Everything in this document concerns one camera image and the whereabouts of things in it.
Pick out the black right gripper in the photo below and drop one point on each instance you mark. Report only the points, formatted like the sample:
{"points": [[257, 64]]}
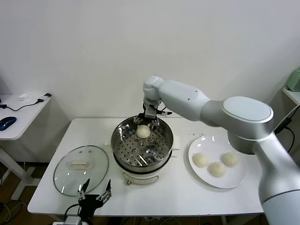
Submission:
{"points": [[150, 112]]}

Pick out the stainless steel steamer basket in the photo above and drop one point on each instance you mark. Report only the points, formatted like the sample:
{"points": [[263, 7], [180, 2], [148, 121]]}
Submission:
{"points": [[131, 152]]}

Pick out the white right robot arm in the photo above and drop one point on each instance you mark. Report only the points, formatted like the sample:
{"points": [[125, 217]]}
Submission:
{"points": [[246, 112]]}

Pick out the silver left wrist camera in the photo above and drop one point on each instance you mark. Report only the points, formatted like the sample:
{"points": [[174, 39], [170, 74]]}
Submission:
{"points": [[71, 220]]}

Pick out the dark crumbs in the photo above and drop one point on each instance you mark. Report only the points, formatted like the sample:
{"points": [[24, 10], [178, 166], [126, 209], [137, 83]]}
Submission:
{"points": [[194, 134]]}

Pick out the white side desk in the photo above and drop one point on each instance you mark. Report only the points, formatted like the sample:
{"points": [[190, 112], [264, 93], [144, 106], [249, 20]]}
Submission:
{"points": [[25, 117]]}

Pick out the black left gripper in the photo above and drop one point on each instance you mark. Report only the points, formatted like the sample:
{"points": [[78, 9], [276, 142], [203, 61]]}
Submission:
{"points": [[89, 202]]}

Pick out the round glass pot lid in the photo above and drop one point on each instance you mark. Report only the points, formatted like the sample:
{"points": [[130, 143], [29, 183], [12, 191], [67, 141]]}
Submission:
{"points": [[93, 157]]}

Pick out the white steamed baozi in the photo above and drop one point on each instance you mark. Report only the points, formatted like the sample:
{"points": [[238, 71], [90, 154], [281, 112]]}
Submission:
{"points": [[217, 169], [230, 159], [200, 160], [143, 131]]}

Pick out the white round plate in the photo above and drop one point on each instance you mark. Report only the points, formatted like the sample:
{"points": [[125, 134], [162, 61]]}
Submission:
{"points": [[199, 144]]}

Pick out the small black device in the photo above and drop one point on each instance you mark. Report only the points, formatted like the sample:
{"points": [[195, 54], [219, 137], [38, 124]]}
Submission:
{"points": [[47, 95]]}

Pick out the white side table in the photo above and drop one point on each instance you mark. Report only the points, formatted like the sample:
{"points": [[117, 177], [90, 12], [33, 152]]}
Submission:
{"points": [[291, 95]]}

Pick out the small white desk object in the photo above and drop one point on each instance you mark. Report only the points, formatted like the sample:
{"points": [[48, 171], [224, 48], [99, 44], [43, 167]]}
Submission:
{"points": [[23, 96]]}

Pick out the white electric cooker base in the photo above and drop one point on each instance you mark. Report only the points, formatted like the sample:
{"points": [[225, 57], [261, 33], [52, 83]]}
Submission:
{"points": [[140, 179]]}

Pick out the blue computer mouse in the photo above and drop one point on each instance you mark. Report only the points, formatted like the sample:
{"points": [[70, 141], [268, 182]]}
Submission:
{"points": [[8, 122]]}

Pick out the pale green appliance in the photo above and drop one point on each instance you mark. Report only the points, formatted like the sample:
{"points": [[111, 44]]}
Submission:
{"points": [[294, 80]]}

